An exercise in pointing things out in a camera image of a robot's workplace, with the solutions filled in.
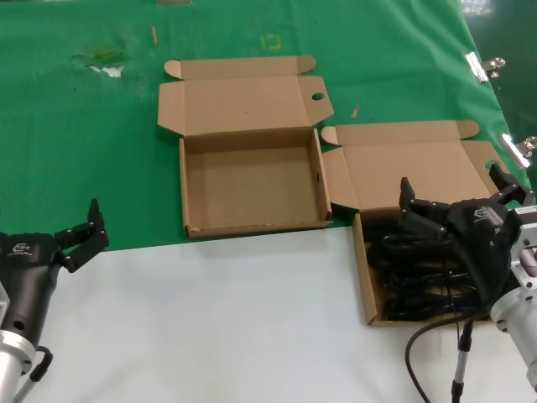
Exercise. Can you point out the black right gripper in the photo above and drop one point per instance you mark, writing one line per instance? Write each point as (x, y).
(478, 235)

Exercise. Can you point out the beige tape strip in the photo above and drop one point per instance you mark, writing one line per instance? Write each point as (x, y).
(356, 111)
(154, 34)

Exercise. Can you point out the silver binder clip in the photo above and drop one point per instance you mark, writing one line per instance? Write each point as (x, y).
(514, 151)
(478, 67)

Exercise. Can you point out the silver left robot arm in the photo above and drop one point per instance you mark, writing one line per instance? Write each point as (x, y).
(10, 365)

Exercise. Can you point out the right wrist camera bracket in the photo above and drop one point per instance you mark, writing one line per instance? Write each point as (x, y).
(526, 247)

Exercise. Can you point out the green table cloth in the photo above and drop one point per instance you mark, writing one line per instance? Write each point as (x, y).
(84, 126)

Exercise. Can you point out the yellow tape corner mark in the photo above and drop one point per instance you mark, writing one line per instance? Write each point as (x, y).
(277, 42)

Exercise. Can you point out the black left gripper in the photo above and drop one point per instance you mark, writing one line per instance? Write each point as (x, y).
(25, 273)

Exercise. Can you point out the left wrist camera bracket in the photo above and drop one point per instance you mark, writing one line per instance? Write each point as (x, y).
(3, 302)

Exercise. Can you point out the empty open cardboard box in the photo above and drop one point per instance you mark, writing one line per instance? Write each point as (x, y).
(251, 180)

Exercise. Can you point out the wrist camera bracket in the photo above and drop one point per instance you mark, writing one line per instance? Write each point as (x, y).
(3, 302)
(526, 247)

